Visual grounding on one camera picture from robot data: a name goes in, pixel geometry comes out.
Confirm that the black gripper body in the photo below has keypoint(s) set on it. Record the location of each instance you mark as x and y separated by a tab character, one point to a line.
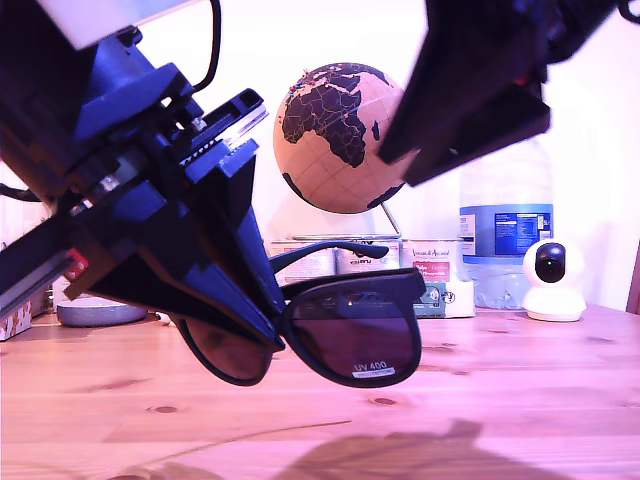
165	165

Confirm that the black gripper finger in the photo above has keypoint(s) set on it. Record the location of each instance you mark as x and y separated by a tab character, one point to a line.
165	290
245	240
500	130
450	75

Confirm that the black sunglasses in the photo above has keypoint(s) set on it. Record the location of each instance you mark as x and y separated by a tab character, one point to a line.
360	330

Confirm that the shallow grey bowl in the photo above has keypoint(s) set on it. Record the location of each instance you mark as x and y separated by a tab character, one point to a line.
100	315

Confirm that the large clear water bottle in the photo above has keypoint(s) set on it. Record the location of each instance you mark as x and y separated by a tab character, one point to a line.
505	225

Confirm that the cork globe on metal stand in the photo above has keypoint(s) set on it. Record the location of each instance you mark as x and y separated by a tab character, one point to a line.
325	185

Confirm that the jar with red label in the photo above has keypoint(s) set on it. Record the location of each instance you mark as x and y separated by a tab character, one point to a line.
435	260

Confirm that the gingerbread print box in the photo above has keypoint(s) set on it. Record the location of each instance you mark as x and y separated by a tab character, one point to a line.
15	327

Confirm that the green and white cardboard tray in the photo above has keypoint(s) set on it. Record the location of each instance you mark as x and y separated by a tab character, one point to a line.
460	300

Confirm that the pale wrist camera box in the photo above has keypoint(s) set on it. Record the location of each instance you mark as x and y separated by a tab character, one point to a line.
100	20

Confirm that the small white round camera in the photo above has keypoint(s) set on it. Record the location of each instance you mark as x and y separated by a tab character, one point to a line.
550	300

